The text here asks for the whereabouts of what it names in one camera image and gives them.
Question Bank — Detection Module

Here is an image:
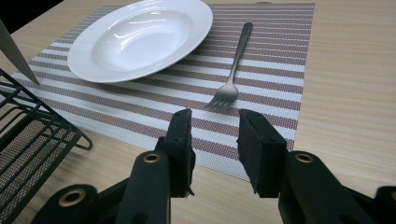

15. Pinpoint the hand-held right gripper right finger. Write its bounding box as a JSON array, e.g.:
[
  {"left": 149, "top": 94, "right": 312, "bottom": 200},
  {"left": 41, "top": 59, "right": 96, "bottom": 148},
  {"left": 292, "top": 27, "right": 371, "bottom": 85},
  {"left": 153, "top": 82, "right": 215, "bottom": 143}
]
[{"left": 235, "top": 108, "right": 289, "bottom": 199}]

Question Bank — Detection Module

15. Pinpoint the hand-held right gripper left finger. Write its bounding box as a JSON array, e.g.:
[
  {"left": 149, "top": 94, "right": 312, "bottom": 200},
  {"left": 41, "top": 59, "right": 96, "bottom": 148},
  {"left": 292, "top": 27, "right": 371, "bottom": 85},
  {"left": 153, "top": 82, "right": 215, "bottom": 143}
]
[{"left": 154, "top": 107, "right": 197, "bottom": 199}]

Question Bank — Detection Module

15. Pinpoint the steel fork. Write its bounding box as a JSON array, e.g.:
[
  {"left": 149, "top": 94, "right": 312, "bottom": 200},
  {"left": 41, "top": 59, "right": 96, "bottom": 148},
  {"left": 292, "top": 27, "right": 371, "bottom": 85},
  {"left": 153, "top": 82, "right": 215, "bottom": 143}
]
[{"left": 204, "top": 21, "right": 254, "bottom": 110}]

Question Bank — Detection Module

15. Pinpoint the black wire cutlery rack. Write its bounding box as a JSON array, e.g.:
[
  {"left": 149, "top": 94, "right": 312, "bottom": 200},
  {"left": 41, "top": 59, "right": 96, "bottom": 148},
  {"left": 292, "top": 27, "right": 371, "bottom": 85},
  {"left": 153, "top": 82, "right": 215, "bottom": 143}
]
[{"left": 0, "top": 68, "right": 94, "bottom": 224}]

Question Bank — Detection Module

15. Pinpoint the striped woven placemat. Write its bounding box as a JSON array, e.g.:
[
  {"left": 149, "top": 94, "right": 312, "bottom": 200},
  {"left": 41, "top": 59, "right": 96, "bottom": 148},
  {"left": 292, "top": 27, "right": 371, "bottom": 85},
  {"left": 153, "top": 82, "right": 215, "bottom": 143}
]
[{"left": 10, "top": 2, "right": 316, "bottom": 182}]

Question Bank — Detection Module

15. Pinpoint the white deep plate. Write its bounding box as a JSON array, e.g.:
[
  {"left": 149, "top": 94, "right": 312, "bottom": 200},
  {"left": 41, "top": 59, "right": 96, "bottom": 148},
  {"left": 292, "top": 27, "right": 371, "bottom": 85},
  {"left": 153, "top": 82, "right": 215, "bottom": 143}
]
[{"left": 66, "top": 0, "right": 214, "bottom": 84}]

